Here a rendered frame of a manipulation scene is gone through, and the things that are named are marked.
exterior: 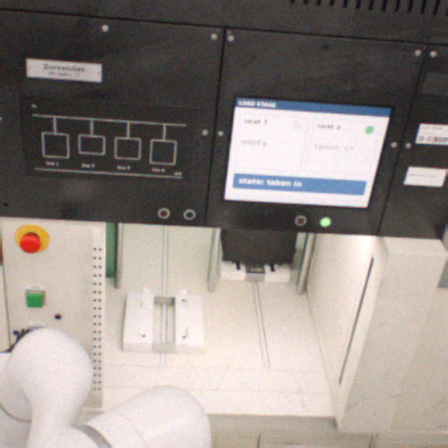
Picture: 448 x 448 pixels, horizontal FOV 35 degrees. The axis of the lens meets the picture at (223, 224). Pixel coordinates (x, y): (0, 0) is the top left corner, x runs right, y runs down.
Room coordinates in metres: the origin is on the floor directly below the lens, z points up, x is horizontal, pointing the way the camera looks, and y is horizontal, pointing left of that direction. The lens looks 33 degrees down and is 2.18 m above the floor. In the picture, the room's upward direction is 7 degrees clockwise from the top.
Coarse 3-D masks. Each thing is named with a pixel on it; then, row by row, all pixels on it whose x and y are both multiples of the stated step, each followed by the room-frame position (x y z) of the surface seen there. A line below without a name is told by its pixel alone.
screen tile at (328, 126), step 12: (324, 120) 1.19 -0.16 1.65; (336, 120) 1.19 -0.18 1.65; (324, 132) 1.19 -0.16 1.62; (336, 132) 1.19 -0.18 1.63; (348, 132) 1.19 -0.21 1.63; (360, 132) 1.20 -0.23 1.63; (312, 144) 1.19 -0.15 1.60; (360, 144) 1.20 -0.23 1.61; (372, 144) 1.20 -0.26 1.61; (312, 156) 1.19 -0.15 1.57; (324, 156) 1.19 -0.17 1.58; (336, 156) 1.19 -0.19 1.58; (348, 156) 1.20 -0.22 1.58; (360, 156) 1.20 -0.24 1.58; (372, 156) 1.20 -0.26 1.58; (312, 168) 1.19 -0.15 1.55; (324, 168) 1.19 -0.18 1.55; (336, 168) 1.19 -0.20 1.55; (348, 168) 1.20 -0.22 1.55; (360, 168) 1.20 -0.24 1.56
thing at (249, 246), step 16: (224, 240) 1.69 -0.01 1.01; (240, 240) 1.70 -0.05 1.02; (256, 240) 1.70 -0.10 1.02; (272, 240) 1.71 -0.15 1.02; (288, 240) 1.71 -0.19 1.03; (224, 256) 1.69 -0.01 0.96; (240, 256) 1.70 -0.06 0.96; (256, 256) 1.70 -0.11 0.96; (272, 256) 1.71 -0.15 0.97; (288, 256) 1.71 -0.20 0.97
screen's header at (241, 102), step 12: (264, 108) 1.17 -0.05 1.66; (276, 108) 1.18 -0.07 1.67; (288, 108) 1.18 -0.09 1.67; (300, 108) 1.18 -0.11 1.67; (312, 108) 1.19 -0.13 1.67; (324, 108) 1.19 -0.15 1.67; (336, 108) 1.19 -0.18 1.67; (348, 108) 1.19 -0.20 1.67; (360, 108) 1.20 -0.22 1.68; (372, 108) 1.20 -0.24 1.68; (384, 108) 1.20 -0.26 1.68
